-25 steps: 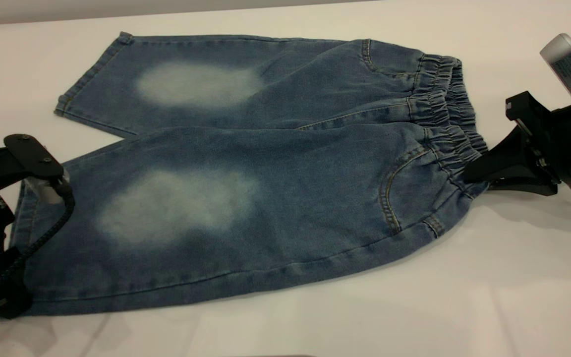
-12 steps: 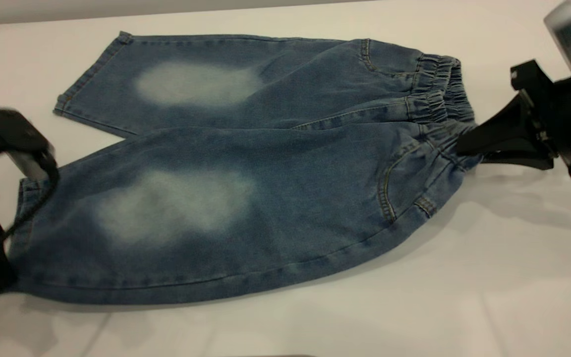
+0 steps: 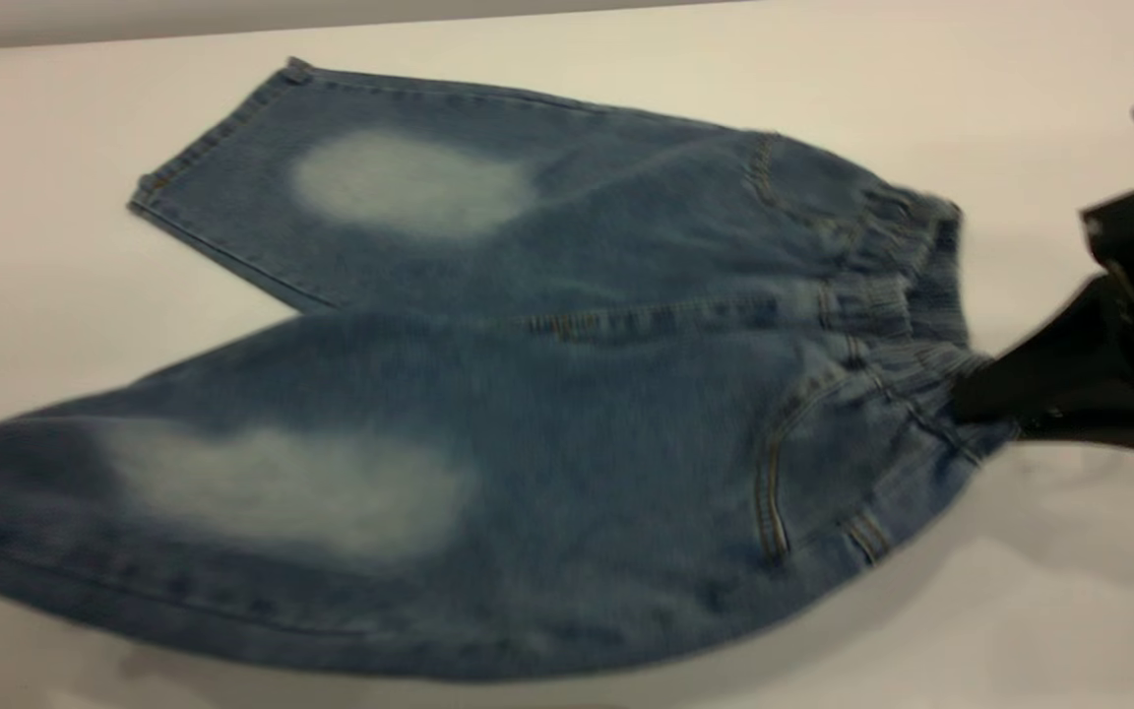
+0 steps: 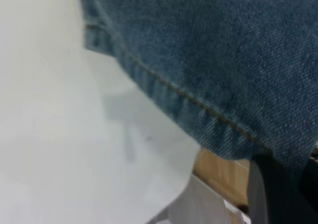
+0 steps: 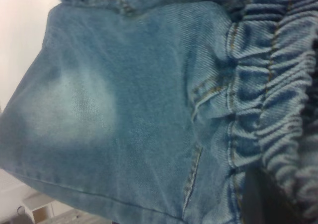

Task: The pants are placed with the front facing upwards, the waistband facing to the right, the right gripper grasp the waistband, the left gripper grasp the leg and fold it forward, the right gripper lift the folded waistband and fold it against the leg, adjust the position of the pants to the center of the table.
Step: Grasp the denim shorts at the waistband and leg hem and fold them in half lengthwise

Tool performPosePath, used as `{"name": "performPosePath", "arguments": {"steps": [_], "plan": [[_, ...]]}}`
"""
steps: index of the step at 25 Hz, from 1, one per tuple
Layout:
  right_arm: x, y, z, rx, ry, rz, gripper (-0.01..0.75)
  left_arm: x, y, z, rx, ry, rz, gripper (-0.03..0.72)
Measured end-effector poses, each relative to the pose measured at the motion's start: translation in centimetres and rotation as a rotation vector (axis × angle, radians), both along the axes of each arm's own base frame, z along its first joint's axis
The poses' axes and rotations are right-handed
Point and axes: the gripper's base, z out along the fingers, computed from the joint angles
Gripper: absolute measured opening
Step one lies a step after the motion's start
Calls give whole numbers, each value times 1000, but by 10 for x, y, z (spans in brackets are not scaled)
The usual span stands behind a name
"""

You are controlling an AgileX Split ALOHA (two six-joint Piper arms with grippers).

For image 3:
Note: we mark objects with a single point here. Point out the blue faded denim jeans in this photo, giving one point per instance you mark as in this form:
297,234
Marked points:
528,423

